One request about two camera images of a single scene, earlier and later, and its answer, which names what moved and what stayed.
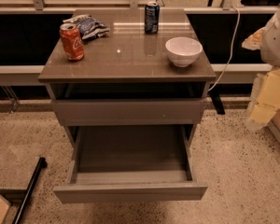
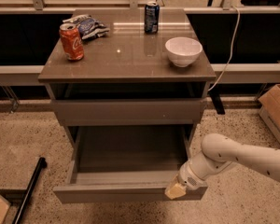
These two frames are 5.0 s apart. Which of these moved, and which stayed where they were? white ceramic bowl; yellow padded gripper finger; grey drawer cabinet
Moved: yellow padded gripper finger
Stayed: grey drawer cabinet; white ceramic bowl
